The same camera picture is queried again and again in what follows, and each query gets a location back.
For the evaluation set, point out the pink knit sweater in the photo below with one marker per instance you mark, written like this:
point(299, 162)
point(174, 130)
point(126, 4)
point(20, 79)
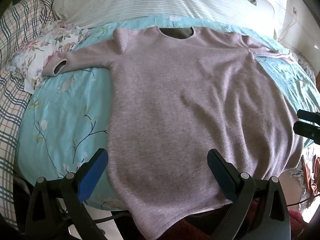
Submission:
point(187, 105)

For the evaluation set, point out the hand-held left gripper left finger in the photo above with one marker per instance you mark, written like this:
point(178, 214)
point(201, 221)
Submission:
point(93, 175)

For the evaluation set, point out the plaid quilt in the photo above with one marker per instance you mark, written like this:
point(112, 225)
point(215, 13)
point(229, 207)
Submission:
point(15, 25)

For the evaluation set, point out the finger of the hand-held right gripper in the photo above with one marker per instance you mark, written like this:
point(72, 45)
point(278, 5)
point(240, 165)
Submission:
point(307, 131)
point(308, 116)

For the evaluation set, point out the dark red fleece cloth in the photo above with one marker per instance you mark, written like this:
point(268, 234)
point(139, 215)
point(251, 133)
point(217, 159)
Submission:
point(195, 230)

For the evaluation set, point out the light blue floral bedsheet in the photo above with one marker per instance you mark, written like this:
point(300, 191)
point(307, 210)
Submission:
point(62, 110)

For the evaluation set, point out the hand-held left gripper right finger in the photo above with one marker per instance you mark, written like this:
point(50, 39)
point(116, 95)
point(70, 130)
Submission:
point(220, 172)

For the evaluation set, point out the white floral pillow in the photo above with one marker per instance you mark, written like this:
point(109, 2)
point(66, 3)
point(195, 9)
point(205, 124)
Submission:
point(45, 47)

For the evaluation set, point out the wall socket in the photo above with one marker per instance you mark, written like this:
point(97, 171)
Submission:
point(295, 11)

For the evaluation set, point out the brown floral cloth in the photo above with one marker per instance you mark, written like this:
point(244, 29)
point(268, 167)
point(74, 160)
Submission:
point(310, 170)

